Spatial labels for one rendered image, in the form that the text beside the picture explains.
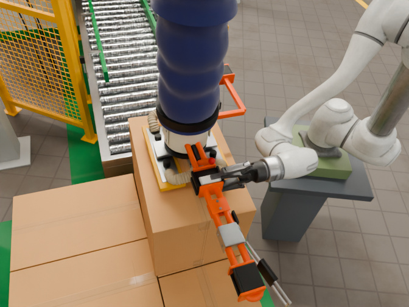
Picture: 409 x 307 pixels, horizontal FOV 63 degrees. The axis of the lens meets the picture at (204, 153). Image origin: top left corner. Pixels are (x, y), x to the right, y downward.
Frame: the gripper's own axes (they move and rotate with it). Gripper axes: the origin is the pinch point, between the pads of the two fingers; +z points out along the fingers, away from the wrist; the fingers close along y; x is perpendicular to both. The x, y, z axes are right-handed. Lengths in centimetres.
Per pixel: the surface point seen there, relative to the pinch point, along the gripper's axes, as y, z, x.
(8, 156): 105, 99, 130
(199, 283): 57, 3, -13
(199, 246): 36.7, 2.5, -4.8
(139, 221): 57, 22, 25
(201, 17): -51, 1, 15
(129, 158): 52, 20, 61
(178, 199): 16.9, 8.3, 7.0
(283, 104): 113, -134, 141
